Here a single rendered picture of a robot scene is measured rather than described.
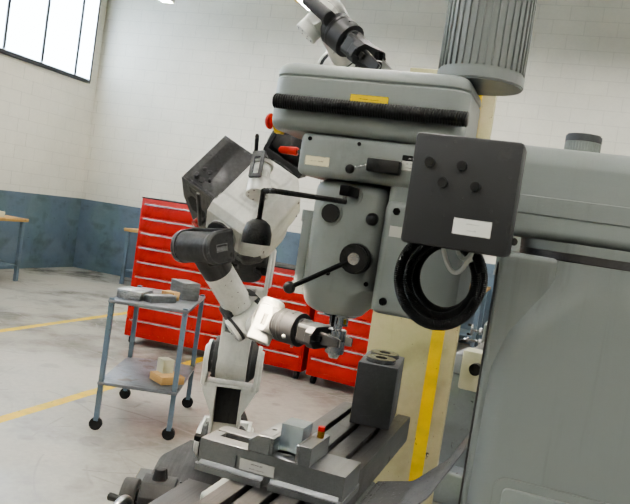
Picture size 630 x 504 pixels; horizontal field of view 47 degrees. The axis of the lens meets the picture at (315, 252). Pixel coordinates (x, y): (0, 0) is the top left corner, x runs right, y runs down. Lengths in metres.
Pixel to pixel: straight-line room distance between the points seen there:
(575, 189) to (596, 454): 0.54
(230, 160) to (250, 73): 9.89
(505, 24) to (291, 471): 1.07
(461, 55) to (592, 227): 0.47
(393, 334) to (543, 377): 2.05
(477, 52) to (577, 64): 9.35
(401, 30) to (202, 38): 3.31
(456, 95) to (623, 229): 0.45
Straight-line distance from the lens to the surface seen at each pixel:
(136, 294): 4.77
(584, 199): 1.63
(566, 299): 1.55
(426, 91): 1.66
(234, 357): 2.46
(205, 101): 12.33
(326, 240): 1.72
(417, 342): 3.54
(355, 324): 6.49
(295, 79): 1.75
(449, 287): 1.63
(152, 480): 2.54
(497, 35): 1.71
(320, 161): 1.71
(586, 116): 10.89
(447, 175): 1.38
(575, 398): 1.57
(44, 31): 12.33
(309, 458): 1.61
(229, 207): 2.11
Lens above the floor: 1.54
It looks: 3 degrees down
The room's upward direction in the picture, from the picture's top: 8 degrees clockwise
